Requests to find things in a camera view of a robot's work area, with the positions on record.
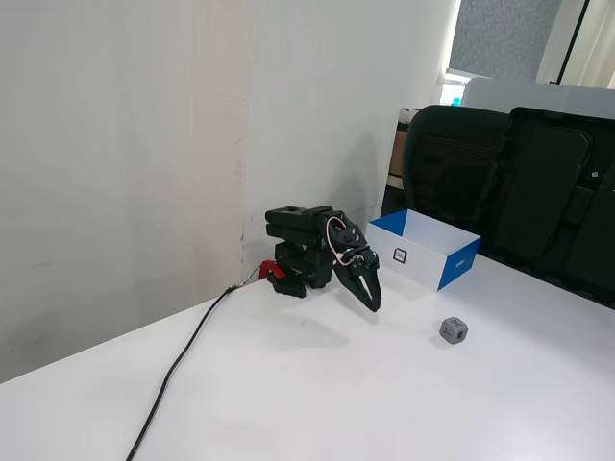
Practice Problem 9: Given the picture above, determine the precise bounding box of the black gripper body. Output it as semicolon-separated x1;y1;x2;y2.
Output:
334;243;381;279

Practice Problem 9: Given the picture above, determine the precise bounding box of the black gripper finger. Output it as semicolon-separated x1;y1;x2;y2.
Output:
362;269;383;311
335;269;378;313

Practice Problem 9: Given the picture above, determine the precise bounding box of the gray cube block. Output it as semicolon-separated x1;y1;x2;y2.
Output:
438;315;469;347

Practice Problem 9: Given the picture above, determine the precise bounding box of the blue and white cardboard box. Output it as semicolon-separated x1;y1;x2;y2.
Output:
366;208;482;293

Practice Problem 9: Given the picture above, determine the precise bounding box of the brown cardboard box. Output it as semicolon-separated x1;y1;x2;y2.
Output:
387;106;420;191

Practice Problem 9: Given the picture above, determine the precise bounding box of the red and black table clamp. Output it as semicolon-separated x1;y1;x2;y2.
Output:
258;259;308;299

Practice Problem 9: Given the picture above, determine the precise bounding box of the black mesh office chair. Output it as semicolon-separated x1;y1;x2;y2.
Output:
402;104;511;252

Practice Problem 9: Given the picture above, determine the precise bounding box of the white desk partition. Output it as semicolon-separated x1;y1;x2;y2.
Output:
463;76;615;121

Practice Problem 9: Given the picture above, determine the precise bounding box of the gray window blind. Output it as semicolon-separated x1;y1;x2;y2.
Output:
449;0;563;83

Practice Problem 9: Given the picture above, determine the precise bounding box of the white pink servo cable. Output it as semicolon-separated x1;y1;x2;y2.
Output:
324;216;353;266

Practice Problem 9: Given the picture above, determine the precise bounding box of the black power cable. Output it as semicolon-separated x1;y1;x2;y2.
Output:
125;281;252;461

